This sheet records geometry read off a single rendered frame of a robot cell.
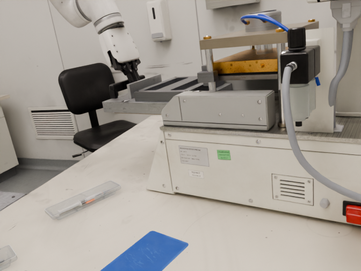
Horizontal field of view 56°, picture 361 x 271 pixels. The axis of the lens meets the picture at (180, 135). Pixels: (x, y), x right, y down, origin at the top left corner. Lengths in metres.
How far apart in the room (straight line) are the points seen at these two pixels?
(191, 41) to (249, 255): 1.91
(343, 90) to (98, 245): 0.57
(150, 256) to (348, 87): 0.50
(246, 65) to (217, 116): 0.12
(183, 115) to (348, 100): 0.33
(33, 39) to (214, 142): 2.58
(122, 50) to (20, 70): 2.39
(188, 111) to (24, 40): 2.60
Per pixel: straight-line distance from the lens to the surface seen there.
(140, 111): 0.89
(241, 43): 0.69
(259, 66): 0.70
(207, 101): 0.71
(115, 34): 1.01
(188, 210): 0.78
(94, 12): 1.03
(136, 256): 0.68
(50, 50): 3.06
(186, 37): 2.41
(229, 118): 0.70
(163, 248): 0.68
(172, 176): 0.83
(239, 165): 0.72
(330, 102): 0.64
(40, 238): 0.83
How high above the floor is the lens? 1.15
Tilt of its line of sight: 18 degrees down
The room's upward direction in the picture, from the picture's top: 8 degrees counter-clockwise
